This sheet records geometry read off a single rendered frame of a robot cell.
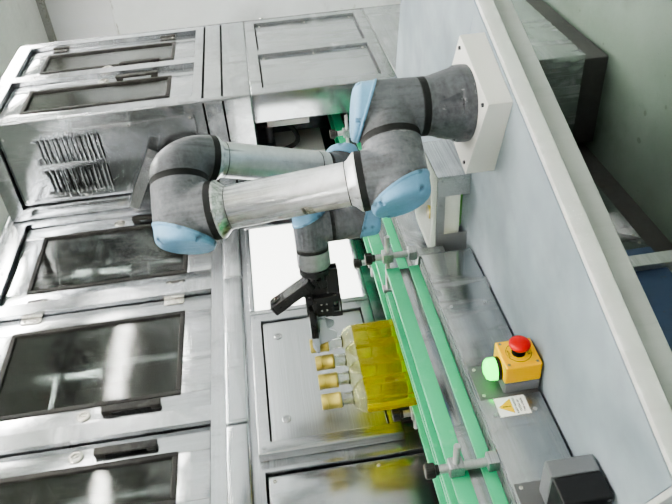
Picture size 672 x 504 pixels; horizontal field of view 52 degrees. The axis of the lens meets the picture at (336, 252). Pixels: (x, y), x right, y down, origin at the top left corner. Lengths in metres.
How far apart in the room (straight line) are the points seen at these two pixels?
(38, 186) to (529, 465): 1.90
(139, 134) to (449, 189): 1.18
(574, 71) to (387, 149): 1.40
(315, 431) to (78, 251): 1.15
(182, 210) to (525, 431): 0.74
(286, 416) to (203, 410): 0.22
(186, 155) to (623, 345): 0.84
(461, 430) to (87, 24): 4.86
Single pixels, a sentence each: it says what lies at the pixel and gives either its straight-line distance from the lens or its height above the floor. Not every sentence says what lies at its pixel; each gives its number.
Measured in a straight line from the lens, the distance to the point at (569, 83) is 2.60.
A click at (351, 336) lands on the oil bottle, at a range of 1.65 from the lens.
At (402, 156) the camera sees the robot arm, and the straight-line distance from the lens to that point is 1.28.
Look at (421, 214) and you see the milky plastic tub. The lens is 1.85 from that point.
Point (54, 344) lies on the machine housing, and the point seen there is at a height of 1.88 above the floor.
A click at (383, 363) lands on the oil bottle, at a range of 1.58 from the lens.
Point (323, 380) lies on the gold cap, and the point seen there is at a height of 1.15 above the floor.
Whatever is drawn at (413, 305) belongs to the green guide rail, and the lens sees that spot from 1.57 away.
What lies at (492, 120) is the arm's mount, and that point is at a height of 0.78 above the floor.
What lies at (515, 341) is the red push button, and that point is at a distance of 1.33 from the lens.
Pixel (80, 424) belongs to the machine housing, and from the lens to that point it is 1.87.
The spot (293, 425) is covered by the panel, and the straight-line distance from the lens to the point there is 1.69.
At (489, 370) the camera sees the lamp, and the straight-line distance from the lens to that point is 1.35.
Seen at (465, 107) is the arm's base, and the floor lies 0.83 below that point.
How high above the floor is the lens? 1.19
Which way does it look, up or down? 4 degrees down
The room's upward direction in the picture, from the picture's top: 98 degrees counter-clockwise
